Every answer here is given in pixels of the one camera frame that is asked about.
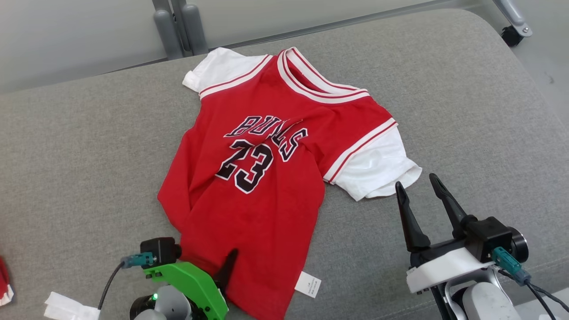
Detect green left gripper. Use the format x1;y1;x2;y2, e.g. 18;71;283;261
144;248;239;320

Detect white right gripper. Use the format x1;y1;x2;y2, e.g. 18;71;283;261
395;173;495;294

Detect red Bulls 23 jersey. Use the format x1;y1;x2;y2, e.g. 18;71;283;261
157;47;423;320

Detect red white-striped shorts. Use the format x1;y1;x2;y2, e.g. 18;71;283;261
0;256;15;307

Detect white crumpled paper piece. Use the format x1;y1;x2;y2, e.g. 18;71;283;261
44;291;101;320

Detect grey fabric sofa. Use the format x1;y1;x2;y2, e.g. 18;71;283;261
0;8;569;320

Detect black caster wheel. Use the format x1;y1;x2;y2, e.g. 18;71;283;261
501;26;525;47

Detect silver metal stand leg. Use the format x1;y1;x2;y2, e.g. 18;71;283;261
493;0;533;37

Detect grey partition post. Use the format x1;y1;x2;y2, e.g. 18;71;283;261
171;0;209;56
152;0;184;60

